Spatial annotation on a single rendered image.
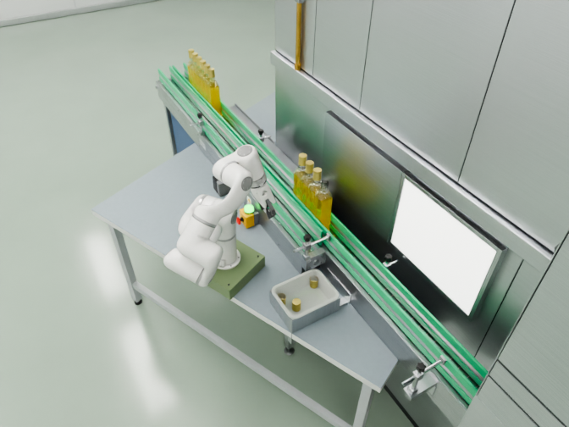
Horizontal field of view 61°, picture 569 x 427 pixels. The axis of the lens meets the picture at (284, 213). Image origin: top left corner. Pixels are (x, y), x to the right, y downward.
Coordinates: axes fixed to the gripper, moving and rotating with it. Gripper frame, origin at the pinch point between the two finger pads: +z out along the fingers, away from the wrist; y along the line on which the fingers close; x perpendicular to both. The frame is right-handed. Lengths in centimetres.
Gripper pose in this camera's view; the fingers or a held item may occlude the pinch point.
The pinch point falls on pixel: (267, 208)
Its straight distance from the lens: 171.6
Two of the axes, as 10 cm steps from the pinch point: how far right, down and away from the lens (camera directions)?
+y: -5.0, -5.8, 6.4
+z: 2.2, 6.3, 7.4
